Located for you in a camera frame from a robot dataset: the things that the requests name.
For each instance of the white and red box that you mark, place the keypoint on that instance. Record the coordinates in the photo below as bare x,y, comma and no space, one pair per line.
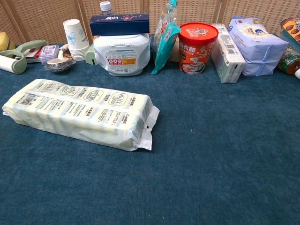
35,55

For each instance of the green tea bottle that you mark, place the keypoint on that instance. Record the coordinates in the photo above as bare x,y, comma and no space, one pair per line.
290,61

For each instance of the teal snack bag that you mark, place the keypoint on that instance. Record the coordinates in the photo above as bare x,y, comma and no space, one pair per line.
166,44

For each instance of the navy blue long box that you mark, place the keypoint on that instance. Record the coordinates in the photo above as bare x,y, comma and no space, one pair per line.
119,25

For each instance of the long white tissue pack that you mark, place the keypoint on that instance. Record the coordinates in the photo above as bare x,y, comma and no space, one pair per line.
227,54

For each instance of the white plastic tub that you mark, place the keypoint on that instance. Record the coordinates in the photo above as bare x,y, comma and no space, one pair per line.
122,49

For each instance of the brown snack packet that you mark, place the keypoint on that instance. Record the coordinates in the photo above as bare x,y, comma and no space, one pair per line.
67,55

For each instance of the wicker folding screen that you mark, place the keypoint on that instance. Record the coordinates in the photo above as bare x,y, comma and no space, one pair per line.
47,14

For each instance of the green lint roller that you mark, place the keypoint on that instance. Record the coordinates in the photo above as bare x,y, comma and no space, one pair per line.
32,44

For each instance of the small purple box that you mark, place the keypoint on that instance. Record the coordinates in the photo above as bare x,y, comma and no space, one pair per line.
49,52

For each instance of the pale blue tissue pack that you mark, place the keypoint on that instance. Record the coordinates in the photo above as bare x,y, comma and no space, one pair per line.
255,44

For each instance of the wrapped ceramic ladle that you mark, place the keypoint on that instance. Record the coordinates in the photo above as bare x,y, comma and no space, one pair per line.
57,63

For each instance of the plastic sponge multipack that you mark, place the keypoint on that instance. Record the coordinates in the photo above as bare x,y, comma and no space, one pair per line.
82,112

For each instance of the orange instant noodle cup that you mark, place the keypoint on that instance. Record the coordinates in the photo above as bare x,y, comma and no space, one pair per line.
197,51

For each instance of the white paper cup stack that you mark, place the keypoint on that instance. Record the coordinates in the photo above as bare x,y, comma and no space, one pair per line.
75,37

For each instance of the clear water bottle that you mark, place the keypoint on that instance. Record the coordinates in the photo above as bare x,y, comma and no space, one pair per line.
106,7

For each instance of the yellow sponge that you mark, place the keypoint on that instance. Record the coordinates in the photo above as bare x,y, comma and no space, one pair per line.
4,41

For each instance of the dark blue table cloth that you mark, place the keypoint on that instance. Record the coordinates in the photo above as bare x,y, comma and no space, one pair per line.
187,164

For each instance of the pale green plastic holder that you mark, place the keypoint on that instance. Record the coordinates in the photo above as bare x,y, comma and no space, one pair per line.
90,55

